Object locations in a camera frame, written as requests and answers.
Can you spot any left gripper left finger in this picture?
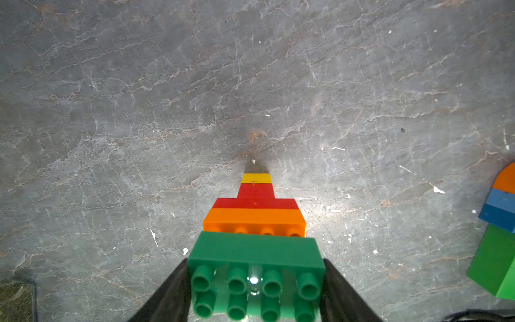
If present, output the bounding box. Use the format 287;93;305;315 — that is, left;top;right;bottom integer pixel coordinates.
129;258;191;322

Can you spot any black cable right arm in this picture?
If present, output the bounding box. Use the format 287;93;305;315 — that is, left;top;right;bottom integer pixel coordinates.
442;309;515;322

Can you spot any small spice jar left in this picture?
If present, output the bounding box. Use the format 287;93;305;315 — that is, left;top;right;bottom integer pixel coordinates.
1;280;36;322

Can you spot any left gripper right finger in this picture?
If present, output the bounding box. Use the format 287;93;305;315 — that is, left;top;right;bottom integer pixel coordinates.
320;258;382;322

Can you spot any green tall lego brick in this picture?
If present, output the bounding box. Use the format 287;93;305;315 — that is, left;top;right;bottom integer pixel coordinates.
468;225;514;300

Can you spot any small red lego brick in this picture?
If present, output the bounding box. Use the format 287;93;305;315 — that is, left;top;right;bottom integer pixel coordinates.
237;183;275;199

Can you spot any orange long lego brick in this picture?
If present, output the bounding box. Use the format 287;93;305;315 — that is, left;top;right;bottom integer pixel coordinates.
203;208;307;237

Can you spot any light blue lego brick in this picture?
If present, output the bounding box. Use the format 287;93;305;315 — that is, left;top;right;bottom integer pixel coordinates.
479;188;514;233

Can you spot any orange round lego piece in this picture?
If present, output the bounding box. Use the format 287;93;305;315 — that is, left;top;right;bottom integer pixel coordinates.
492;162;515;194

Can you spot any yellow square lego brick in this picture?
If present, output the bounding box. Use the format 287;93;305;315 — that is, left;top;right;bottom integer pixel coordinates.
241;173;272;184

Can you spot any green lego plate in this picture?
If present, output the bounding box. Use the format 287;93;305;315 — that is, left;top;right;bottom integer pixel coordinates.
188;232;326;321

